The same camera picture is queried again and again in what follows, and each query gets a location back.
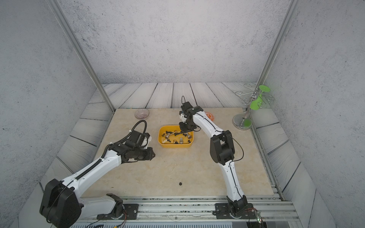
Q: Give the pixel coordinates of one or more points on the green cup on stand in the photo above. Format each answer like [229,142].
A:
[261,99]

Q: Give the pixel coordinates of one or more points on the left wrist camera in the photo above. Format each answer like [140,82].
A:
[139,140]

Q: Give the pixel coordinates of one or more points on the aluminium rail frame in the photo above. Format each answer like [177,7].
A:
[200,208]

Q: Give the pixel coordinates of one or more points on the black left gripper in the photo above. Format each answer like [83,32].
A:
[150,155]

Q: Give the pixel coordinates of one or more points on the orange patterned ceramic bowl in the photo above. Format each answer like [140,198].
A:
[210,116]

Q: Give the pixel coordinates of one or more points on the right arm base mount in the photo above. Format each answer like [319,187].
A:
[235,209]

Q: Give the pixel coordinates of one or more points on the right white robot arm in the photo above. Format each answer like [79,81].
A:
[221,146]

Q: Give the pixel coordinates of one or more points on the right aluminium corner post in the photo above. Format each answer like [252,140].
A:
[293,6]

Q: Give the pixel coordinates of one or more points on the small clear glass bowl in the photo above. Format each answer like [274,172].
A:
[142,114]

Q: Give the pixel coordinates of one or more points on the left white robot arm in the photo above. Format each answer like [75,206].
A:
[62,204]

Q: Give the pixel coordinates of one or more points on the left aluminium corner post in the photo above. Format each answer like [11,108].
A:
[62,20]

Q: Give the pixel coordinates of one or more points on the aluminium corner post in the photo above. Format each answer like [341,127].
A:
[293,6]
[62,20]

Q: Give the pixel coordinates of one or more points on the yellow plastic storage box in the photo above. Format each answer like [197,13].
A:
[173,141]

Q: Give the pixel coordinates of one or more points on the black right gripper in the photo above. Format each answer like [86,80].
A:
[183,129]

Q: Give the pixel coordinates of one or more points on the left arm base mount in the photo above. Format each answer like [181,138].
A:
[120,210]

